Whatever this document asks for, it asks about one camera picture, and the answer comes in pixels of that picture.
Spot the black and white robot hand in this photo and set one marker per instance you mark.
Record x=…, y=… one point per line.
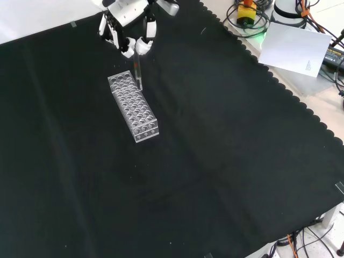
x=126, y=13

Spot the clear glass test tube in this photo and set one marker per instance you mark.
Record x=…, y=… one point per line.
x=138, y=78

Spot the clear plastic test tube rack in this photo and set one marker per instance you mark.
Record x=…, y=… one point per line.
x=134, y=113

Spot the clear tape piece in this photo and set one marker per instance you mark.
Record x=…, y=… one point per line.
x=209, y=255
x=73, y=24
x=340, y=187

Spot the yellow stop button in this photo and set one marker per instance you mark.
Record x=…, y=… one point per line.
x=246, y=13

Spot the black bench cloth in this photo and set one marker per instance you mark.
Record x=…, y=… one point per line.
x=188, y=161

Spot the black power adapter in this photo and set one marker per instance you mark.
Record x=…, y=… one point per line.
x=333, y=57

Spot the white table leg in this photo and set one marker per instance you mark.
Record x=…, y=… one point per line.
x=329, y=216

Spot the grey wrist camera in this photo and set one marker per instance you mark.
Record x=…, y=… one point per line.
x=170, y=6

